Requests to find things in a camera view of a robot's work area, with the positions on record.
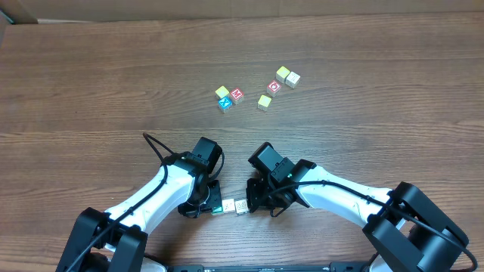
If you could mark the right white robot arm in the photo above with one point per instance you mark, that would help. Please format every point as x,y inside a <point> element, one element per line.
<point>408,231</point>

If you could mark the plain white wooden block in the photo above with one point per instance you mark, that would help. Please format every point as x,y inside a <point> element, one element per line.
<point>292,79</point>

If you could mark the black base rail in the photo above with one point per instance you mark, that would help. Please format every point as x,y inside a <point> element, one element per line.
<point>336,266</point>

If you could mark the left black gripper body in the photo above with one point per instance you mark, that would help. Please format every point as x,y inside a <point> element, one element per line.
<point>213,194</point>

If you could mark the blue X wooden block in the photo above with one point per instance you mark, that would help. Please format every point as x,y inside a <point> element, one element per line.
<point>225,104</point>

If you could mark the far yellow top block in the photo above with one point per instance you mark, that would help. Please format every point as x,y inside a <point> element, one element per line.
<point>282,73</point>

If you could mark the green A wooden block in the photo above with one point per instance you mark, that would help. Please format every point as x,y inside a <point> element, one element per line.
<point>217,210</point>

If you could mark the yellow top wooden block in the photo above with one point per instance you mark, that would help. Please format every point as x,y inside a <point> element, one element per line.
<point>221,92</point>

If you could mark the red M wooden block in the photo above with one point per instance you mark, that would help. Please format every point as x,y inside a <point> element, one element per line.
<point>236,96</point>

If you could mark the yellow block with drawing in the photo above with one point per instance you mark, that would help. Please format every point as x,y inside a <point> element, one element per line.
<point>264,102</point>

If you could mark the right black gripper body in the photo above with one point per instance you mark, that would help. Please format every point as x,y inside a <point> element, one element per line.
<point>255,193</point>

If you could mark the red Q wooden block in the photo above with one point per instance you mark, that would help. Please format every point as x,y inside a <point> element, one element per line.
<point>273,88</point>

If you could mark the blue T wooden block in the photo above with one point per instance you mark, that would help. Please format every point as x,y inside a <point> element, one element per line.
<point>228,206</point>

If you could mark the W wooden block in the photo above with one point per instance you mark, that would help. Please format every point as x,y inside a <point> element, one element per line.
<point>241,207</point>

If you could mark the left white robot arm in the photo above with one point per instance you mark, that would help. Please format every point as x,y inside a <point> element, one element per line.
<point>116,239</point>

